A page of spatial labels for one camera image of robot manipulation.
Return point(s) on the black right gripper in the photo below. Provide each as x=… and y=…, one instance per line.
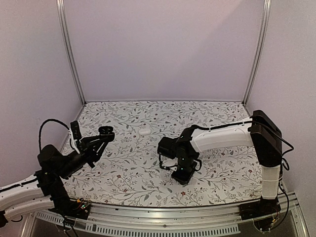
x=183, y=179

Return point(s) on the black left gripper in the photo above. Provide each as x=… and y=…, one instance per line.
x=89, y=153

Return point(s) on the white earbud charging case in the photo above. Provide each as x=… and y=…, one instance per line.
x=144, y=131

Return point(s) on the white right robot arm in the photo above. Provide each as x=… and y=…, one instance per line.
x=257, y=131

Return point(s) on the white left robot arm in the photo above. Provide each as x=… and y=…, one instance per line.
x=45, y=189

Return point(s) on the floral patterned table mat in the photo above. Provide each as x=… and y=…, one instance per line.
x=131, y=172

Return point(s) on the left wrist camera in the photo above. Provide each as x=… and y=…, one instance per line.
x=75, y=135

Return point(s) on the front aluminium rail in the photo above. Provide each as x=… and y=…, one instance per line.
x=204, y=221

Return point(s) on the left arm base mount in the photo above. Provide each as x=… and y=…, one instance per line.
x=65, y=206

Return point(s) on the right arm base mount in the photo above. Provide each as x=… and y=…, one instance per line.
x=265, y=213

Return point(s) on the left aluminium frame post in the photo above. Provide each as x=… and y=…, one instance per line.
x=69, y=51

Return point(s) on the aluminium frame post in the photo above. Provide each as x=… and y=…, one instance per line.
x=69, y=51
x=258, y=51

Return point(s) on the right aluminium frame post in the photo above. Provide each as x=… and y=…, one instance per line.
x=258, y=51

